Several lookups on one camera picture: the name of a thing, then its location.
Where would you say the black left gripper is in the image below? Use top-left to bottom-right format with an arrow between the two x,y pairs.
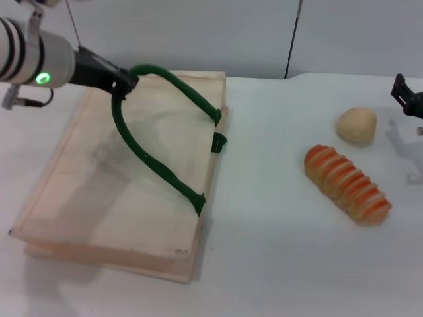
69,46 -> 139,100

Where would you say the beige canvas tote bag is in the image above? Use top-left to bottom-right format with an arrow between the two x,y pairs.
8,69 -> 229,285

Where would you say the round egg yolk pastry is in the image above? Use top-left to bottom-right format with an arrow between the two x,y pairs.
335,106 -> 377,145

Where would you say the orange striped bread loaf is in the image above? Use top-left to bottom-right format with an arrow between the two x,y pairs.
303,143 -> 393,226

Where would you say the green flat bag handle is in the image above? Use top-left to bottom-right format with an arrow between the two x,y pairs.
211,131 -> 228,155

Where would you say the dark green vegetable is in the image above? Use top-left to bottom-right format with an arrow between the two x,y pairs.
110,63 -> 222,217

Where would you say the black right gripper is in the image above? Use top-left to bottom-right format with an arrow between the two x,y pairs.
390,73 -> 423,118

